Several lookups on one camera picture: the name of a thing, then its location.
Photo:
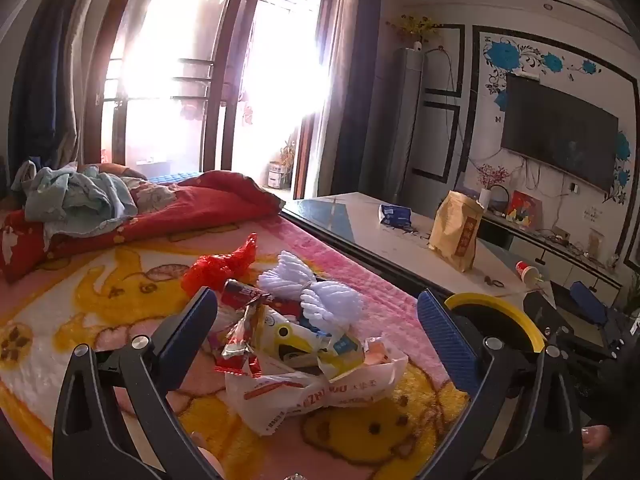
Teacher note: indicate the silver red wrapper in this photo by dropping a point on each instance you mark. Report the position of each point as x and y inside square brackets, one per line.
[240, 340]

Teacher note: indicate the red paper cup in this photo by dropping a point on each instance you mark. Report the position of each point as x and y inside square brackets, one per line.
[526, 270]

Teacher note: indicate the wall television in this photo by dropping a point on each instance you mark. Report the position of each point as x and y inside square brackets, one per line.
[565, 130]

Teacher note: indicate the floral pink cloth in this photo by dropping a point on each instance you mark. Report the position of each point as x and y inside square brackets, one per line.
[150, 192]

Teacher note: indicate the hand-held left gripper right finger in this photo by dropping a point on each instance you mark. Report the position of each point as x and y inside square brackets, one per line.
[445, 342]

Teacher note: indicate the brown paper bag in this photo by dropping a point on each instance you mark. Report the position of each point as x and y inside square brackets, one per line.
[455, 235]

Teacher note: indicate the white vase red flowers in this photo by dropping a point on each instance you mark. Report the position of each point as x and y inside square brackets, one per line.
[486, 197]

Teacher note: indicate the dark blue curtain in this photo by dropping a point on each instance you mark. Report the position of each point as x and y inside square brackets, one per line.
[360, 85]

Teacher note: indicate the white paint bucket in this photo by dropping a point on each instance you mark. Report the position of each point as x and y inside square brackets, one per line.
[276, 175]

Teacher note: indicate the white coffee table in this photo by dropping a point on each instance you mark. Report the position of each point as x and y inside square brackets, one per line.
[360, 240]

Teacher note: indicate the grey curtain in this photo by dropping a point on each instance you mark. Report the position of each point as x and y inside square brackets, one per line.
[45, 85]

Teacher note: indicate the white television cabinet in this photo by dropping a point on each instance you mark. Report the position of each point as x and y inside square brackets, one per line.
[550, 255]

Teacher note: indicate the blue packet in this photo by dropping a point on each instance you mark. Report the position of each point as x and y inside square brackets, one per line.
[395, 215]

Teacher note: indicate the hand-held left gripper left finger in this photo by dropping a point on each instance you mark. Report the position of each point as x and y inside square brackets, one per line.
[195, 325]

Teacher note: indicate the red quilt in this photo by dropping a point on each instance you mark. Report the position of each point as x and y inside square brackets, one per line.
[200, 205]

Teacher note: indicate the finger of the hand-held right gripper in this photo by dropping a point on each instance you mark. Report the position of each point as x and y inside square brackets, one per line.
[590, 302]

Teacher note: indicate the grey standing air conditioner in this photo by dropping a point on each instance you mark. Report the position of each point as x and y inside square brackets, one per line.
[402, 125]

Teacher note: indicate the red picture box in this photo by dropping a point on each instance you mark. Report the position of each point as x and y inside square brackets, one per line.
[525, 210]

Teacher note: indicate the yellow artificial flowers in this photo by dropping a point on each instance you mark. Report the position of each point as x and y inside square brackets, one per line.
[417, 27]

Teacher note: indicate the brown window frame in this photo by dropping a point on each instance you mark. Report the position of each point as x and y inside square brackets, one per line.
[235, 35]

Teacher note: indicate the light blue clothes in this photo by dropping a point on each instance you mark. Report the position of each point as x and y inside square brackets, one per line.
[75, 200]

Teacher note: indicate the printed pink blanket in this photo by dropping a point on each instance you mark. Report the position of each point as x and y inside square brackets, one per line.
[125, 310]

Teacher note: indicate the person's right hand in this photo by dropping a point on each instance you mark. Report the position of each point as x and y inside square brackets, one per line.
[596, 440]

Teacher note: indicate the yellow white packet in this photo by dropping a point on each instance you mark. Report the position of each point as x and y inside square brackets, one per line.
[295, 340]

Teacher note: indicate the red plastic bag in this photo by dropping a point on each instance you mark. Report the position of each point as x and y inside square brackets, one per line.
[215, 267]

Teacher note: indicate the yellow trash bin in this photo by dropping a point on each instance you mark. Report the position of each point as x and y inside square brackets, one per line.
[500, 299]

